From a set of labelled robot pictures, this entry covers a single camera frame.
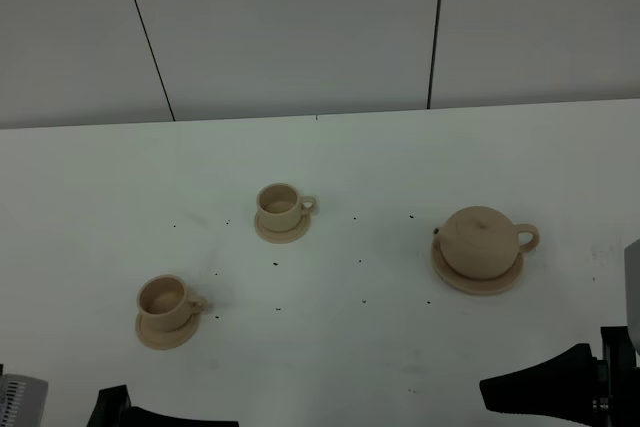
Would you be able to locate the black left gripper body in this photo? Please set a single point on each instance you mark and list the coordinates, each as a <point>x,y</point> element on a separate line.
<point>110,408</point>

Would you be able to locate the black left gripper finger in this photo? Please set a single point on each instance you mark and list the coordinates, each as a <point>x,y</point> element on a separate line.
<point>138,417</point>

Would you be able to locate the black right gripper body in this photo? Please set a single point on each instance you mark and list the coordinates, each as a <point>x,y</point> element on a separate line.
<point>617,403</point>

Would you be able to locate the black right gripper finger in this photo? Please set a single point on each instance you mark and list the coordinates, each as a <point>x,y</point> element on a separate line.
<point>563,387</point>

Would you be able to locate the tan ceramic teapot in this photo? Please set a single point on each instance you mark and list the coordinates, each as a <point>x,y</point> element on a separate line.
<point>481,243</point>

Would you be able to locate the tan teapot saucer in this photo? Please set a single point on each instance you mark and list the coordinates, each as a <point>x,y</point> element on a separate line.
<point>480,287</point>

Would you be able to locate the near tan cup saucer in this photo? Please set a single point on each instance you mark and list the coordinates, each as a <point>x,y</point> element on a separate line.
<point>167,338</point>

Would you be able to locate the tan cup saucer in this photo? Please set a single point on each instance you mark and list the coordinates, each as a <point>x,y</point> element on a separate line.
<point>167,338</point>
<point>282,237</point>

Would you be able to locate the near tan teacup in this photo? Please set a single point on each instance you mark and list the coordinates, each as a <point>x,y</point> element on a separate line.
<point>166,303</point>

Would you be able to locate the tan teacup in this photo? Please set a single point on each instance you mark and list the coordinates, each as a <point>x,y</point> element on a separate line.
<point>281,207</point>
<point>166,303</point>

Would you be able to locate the far tan cup saucer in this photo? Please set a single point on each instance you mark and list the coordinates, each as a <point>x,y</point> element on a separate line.
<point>282,237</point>

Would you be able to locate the far tan teacup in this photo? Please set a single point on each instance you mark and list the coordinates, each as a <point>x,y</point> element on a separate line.
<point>281,207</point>

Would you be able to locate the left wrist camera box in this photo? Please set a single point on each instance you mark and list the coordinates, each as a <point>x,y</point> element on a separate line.
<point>22,400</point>

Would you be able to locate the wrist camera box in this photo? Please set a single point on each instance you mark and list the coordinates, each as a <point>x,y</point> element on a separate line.
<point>632,290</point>
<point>22,400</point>

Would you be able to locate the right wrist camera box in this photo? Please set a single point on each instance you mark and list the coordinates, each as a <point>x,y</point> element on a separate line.
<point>632,290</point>

